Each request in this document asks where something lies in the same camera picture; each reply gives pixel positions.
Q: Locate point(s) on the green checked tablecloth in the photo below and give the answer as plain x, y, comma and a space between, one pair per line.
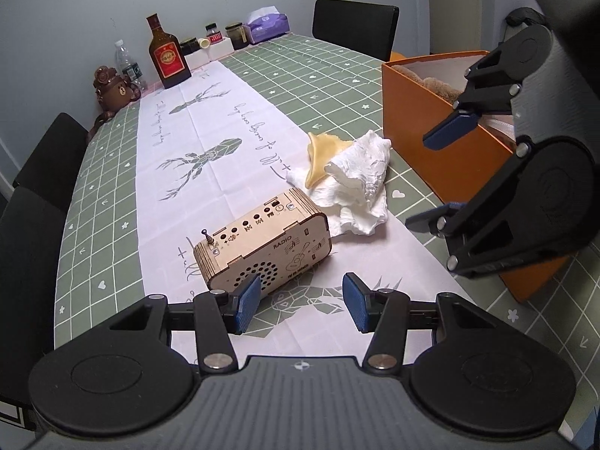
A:
108, 197

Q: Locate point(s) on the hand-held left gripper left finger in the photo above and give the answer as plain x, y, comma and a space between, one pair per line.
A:
248, 302

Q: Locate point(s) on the white rectangular box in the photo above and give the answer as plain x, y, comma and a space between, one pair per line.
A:
215, 52

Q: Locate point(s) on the black chair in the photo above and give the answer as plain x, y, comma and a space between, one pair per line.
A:
354, 26
51, 159
28, 290

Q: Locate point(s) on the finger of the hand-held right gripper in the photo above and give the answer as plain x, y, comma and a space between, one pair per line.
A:
429, 219
450, 130

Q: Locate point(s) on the wooden radio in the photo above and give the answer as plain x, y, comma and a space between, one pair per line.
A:
281, 243

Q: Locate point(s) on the dark glass jar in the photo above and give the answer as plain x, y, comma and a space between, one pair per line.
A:
236, 36
189, 45

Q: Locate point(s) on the small cream cup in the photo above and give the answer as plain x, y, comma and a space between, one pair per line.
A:
204, 43

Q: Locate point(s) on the black garment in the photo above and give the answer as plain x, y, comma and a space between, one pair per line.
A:
525, 16

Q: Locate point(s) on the white deer-print table runner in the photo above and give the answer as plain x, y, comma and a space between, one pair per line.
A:
262, 150

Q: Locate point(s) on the brown liquor bottle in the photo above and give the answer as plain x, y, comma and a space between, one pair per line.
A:
166, 61

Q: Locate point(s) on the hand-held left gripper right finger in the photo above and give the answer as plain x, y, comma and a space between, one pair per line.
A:
358, 301

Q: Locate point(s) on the purple tissue pack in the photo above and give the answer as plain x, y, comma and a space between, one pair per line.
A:
267, 26

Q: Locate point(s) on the brown bear toy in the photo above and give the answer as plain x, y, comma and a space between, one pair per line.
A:
112, 93

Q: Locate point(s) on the orange cardboard box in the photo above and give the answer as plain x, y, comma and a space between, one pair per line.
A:
408, 117

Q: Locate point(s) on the clear water bottle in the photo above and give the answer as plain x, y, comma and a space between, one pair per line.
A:
125, 63

